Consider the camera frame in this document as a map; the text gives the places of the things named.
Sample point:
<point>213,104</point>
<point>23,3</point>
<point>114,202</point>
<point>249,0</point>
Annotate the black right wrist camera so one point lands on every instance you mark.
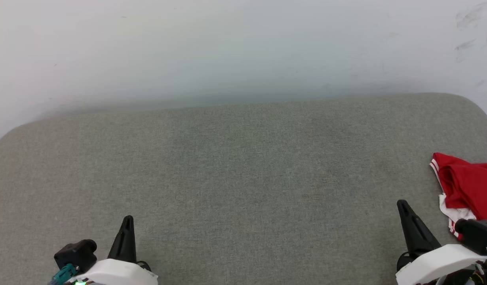
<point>475,235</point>

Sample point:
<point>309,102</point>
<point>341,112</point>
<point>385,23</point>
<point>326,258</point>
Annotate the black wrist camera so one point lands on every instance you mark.
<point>475,235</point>
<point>75,253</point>

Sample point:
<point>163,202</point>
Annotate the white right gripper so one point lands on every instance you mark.
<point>437,263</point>

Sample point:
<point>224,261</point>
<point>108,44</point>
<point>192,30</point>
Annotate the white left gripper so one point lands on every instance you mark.
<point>113,275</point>

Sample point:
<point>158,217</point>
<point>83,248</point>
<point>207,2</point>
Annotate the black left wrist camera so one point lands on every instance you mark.
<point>75,253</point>

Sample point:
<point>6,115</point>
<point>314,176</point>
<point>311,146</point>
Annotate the red and white garment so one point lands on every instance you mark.
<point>469,186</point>

